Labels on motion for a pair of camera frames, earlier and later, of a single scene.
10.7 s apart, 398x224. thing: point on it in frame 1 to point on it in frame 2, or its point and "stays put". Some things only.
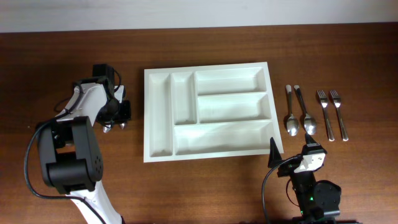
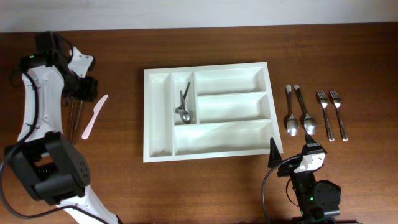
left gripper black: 119,112 to 82,88
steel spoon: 310,123 stays put
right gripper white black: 292,165 stays put
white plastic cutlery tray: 209,111 stays put
